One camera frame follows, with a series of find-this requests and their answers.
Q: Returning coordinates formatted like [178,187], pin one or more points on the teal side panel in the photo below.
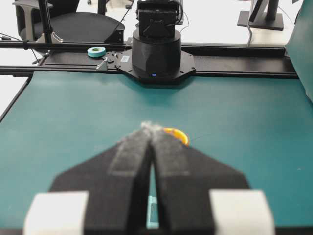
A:
[300,47]

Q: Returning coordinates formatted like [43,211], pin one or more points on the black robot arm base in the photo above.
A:
[156,48]

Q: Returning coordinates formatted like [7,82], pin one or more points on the black office chair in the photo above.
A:
[68,24]

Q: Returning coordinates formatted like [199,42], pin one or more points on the black aluminium frame rail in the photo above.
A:
[219,61]

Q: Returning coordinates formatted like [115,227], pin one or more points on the orange round object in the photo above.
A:
[178,134]

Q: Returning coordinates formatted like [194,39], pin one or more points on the black vertical frame post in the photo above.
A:
[48,36]

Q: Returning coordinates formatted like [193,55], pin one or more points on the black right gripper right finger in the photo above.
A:
[198,195]

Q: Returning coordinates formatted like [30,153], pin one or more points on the black monitor stand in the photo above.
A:
[263,15]

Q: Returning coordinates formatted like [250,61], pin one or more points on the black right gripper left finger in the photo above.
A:
[104,195]

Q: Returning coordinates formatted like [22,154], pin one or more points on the black octagonal mounting plate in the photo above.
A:
[185,66]

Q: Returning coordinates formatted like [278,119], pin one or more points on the teal tape roll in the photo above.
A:
[96,52]

